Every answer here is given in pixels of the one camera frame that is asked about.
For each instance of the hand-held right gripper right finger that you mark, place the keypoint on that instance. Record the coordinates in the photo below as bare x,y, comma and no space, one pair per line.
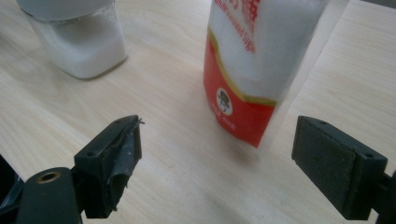
336,168

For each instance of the clear jar with white lid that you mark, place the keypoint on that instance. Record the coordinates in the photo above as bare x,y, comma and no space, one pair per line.
81,53

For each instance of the red and white sugar bag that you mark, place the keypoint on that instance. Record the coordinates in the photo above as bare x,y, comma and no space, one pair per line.
249,118

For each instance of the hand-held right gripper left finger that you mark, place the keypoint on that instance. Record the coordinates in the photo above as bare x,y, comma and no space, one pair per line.
109,168

